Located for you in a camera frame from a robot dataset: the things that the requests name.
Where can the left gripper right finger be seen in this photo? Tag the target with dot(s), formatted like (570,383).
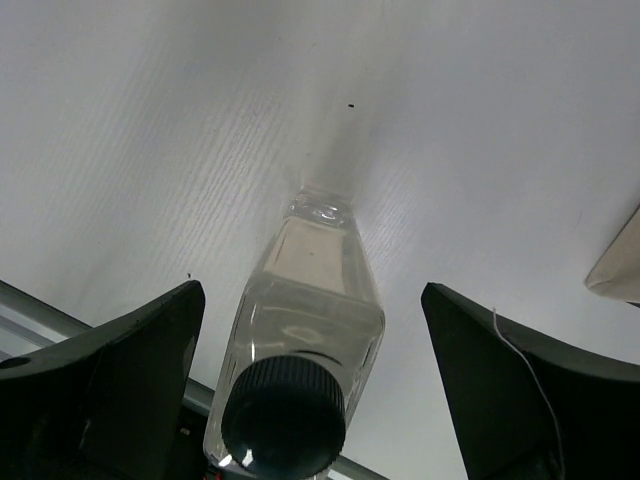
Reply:
(527,406)

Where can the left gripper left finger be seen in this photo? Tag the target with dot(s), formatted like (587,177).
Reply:
(103,404)

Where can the clear square bottle black cap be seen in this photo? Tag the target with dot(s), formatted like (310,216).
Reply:
(304,339)

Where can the beige canvas tote bag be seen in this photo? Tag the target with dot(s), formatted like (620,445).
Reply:
(616,273)

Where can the aluminium mounting rail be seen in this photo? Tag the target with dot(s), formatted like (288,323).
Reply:
(28,324)

